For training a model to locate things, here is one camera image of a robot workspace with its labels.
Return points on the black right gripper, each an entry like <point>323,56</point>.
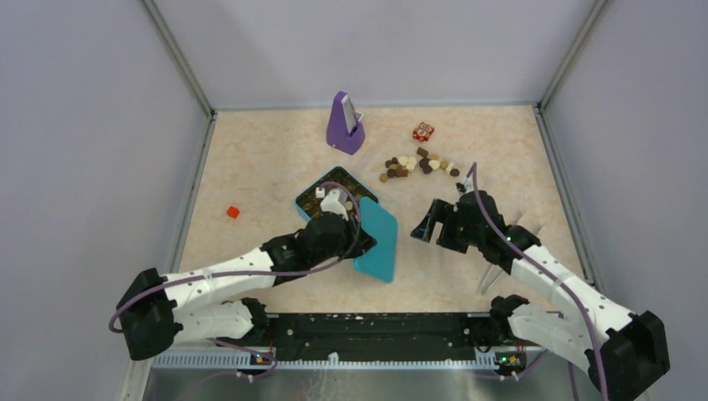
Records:
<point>440,211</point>

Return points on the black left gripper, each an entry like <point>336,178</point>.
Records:
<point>353,230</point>

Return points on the teal chocolate box with tray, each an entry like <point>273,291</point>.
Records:
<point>337,191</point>

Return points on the teal box lid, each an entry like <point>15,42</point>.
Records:
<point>379,262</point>

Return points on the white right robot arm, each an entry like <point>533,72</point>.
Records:
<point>622,352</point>

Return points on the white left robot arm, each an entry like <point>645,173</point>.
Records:
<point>159,311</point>

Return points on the red small candy box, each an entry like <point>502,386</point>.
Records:
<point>423,132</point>

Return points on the purple phone stand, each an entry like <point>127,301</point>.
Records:
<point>345,131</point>

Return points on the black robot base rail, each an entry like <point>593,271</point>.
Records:
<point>413,339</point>

